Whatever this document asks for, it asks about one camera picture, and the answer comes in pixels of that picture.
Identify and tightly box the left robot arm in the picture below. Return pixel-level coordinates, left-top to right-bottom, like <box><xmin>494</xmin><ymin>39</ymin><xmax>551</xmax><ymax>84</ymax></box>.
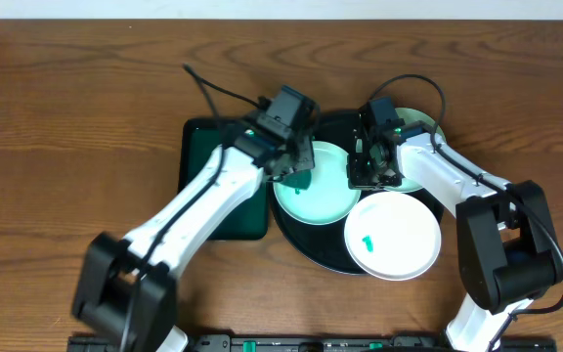
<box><xmin>71</xmin><ymin>120</ymin><xmax>314</xmax><ymax>351</ymax></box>

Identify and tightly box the black round tray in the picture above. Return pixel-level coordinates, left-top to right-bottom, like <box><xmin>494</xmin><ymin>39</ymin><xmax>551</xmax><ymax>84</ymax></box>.
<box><xmin>269</xmin><ymin>109</ymin><xmax>447</xmax><ymax>276</ymax></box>

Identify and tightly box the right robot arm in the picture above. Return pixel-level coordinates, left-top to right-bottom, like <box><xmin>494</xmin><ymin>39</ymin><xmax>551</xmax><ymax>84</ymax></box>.
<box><xmin>347</xmin><ymin>119</ymin><xmax>563</xmax><ymax>351</ymax></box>

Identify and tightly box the black rectangular tray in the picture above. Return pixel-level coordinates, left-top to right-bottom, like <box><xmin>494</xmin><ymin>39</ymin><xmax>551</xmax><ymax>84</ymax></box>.
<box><xmin>178</xmin><ymin>117</ymin><xmax>269</xmax><ymax>241</ymax></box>

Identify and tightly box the white plate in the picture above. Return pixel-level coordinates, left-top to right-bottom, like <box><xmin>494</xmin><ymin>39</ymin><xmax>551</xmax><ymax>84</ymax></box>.
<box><xmin>273</xmin><ymin>141</ymin><xmax>361</xmax><ymax>225</ymax></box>
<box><xmin>344</xmin><ymin>192</ymin><xmax>442</xmax><ymax>282</ymax></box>
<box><xmin>386</xmin><ymin>108</ymin><xmax>435</xmax><ymax>193</ymax></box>

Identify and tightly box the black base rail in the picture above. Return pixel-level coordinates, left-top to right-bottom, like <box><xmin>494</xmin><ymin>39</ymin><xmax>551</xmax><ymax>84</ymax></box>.
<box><xmin>66</xmin><ymin>334</ymin><xmax>558</xmax><ymax>352</ymax></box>

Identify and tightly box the green scrubbing sponge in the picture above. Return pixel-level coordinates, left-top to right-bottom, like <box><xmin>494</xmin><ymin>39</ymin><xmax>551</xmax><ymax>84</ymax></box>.
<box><xmin>281</xmin><ymin>170</ymin><xmax>312</xmax><ymax>190</ymax></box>

